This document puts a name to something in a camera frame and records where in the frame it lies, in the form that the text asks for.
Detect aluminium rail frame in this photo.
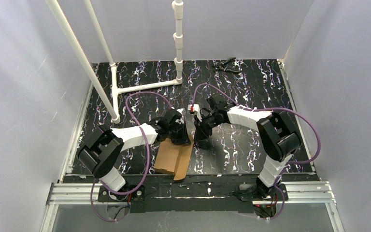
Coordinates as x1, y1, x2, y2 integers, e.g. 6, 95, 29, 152
42, 89, 335, 232

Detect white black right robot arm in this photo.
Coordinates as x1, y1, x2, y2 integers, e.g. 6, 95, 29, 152
188, 94, 302, 189

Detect brown cardboard paper box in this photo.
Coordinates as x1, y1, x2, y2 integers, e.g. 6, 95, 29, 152
154, 137, 194, 181

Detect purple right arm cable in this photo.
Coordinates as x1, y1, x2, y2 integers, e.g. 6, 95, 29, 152
192, 83, 322, 221

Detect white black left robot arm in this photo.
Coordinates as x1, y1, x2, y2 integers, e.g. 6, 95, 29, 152
76, 108, 191, 195

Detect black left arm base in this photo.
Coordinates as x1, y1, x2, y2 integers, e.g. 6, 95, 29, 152
97, 182, 146, 204

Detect black pliers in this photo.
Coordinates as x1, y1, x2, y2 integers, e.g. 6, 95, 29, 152
212, 57, 241, 73

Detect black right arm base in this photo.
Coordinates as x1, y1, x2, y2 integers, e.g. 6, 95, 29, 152
231, 179, 289, 219

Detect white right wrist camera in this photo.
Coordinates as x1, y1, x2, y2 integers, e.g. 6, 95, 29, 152
187, 104, 202, 122

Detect white PVC pipe frame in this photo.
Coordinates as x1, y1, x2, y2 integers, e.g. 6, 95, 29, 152
45, 0, 185, 125

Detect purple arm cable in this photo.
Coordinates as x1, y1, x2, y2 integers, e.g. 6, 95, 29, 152
192, 83, 322, 221
90, 91, 173, 223

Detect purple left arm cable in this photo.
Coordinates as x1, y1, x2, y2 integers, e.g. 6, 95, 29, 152
90, 91, 173, 223

